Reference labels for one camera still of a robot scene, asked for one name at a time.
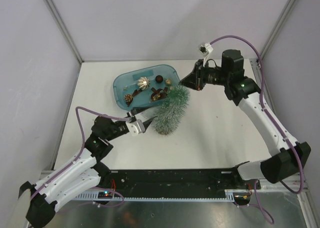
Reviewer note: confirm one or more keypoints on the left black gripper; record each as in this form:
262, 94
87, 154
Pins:
137, 110

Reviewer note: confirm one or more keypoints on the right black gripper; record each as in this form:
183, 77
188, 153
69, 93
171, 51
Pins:
195, 80

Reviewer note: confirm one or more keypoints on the clear battery box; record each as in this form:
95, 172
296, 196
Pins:
145, 115

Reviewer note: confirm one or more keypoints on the small frosted christmas tree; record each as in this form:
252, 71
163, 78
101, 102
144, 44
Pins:
171, 111

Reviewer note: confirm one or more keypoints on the silver gold bauble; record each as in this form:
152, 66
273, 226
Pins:
143, 83

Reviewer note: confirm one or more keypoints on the dark brown bauble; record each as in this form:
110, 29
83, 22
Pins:
159, 79

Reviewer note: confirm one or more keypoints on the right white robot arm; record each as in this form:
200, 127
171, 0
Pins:
288, 155

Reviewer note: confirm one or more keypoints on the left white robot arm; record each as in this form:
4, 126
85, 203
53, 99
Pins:
84, 170

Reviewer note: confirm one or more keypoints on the pine cone ornament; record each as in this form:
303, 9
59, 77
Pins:
128, 98

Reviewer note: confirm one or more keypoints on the gold bell cluster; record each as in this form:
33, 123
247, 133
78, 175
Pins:
169, 84

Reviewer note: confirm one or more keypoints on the brown ribbon ornament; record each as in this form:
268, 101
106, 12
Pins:
158, 94

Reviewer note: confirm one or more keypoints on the teal plastic container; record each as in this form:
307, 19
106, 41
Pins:
126, 84

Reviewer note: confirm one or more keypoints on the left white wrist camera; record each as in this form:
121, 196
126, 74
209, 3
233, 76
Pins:
136, 127

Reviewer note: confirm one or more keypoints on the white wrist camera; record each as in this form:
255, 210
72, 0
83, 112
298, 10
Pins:
205, 49
136, 127

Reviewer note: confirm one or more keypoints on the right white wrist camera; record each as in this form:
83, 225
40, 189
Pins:
205, 49

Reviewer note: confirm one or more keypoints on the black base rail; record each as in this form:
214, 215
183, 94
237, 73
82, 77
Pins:
176, 183

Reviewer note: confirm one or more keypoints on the grey slotted cable duct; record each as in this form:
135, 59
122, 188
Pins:
104, 196

